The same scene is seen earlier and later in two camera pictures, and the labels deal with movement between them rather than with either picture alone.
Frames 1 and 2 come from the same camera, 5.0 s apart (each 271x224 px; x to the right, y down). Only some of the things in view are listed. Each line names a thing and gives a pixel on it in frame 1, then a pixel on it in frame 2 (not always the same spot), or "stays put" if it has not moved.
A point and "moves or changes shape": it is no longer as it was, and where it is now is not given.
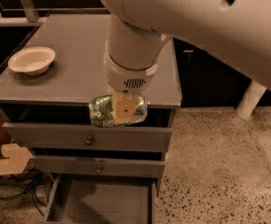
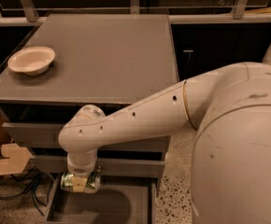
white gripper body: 127,77 -> 79,169
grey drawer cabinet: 43,94 stays put
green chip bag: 101,111 moves or changes shape
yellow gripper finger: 123,105 -> 78,182
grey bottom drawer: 104,199 stays put
